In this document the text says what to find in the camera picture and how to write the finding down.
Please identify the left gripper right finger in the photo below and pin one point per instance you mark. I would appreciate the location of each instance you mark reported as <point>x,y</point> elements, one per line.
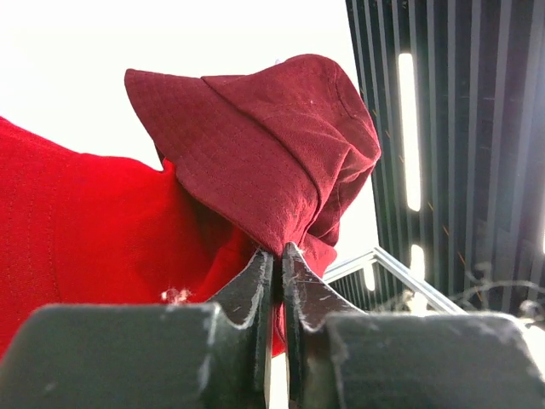
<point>340,356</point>

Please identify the ceiling light strip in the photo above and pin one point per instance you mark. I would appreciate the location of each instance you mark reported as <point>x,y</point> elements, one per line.
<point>417,262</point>
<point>410,134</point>

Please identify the red hat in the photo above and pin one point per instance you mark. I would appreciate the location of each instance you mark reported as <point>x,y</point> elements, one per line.
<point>80,228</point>

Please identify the dark maroon hat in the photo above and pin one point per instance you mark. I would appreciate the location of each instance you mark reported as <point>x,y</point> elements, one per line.
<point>280,153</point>

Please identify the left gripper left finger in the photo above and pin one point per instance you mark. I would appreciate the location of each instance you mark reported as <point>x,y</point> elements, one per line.
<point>215,354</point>

